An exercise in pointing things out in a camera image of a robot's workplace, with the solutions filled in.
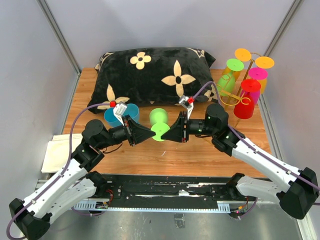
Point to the red wine glass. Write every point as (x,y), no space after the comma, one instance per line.
(249,96)

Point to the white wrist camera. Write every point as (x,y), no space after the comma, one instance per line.
(119,110)
(187,103)

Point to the white folded cloth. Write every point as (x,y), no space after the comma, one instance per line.
(56,154)

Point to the blue wine glass front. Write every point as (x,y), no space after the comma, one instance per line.
(110,118)

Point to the gold wire glass rack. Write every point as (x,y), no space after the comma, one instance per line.
(232,99)

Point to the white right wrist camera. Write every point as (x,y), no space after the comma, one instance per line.
(187,103)

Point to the orange wine glass back left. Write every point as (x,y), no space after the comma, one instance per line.
(242,54)

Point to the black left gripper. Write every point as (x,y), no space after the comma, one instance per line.
(138,133)

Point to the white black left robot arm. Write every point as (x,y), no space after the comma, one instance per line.
(76,180)

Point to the black floral plush pillow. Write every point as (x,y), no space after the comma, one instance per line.
(152,75)

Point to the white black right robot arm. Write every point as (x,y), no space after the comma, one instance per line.
(293,189)

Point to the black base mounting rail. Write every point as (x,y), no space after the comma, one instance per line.
(156,192)

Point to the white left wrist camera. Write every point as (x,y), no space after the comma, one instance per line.
(119,110)

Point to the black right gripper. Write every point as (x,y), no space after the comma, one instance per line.
(177,132)

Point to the orange wine glass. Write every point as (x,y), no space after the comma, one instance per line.
(264,63)
(242,54)

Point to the orange wine glass back right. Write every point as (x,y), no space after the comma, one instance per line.
(264,63)

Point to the blue wine glass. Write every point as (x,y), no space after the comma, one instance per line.
(133,111)
(110,118)

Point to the green wine glass left row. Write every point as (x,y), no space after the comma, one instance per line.
(229,76)

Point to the pink wine glass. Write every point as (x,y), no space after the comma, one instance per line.
(254,73)

